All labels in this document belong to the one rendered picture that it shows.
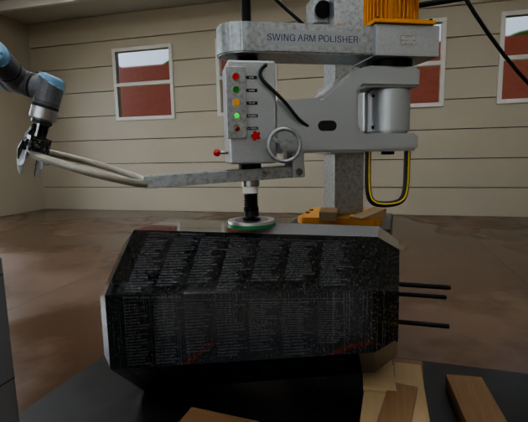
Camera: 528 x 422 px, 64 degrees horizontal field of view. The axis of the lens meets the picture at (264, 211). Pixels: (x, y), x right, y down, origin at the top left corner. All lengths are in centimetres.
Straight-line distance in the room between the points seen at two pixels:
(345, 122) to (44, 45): 932
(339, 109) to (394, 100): 26
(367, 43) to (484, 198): 639
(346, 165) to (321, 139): 77
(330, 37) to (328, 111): 30
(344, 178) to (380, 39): 93
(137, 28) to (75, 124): 245
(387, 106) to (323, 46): 39
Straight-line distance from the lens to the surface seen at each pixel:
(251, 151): 177
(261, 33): 185
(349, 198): 263
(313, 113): 185
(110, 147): 960
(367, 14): 211
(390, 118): 200
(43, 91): 175
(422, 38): 208
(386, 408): 179
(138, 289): 187
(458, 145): 801
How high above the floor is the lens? 117
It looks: 8 degrees down
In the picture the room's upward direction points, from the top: 1 degrees counter-clockwise
